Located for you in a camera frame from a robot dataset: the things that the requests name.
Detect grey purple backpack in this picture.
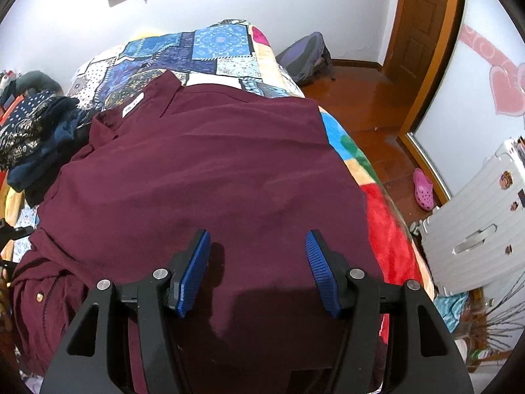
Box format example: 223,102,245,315
276,32,336,87

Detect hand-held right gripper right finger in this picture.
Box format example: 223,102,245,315
304,230,472,394

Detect dried branches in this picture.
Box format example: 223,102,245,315
457,282,525,364

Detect yellow cloth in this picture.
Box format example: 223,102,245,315
0,172,29,234

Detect brown wooden door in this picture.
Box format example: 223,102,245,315
381,0,446,88

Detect navy blue garment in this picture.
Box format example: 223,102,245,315
7,100,98,208

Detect wooden wardrobe with door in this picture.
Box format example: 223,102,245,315
398,0,525,210

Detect blue patchwork bedspread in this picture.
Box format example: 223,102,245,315
66,18,306,111

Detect maroon button-up shirt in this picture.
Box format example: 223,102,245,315
10,70,388,394

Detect teal cloth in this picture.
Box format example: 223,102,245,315
432,293,469,334

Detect pink heart stickers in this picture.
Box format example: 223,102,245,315
459,25,525,117

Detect pink clog shoe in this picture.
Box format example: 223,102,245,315
412,167,436,212

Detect colourful fleece blanket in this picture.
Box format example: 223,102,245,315
318,107,436,347

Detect white hard-shell suitcase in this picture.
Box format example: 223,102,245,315
412,137,525,297

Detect dark dotted patterned cloth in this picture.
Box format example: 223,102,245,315
0,89,80,171

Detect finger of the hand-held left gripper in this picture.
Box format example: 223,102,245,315
0,217,34,241

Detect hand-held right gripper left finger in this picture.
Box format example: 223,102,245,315
40,229,212,394

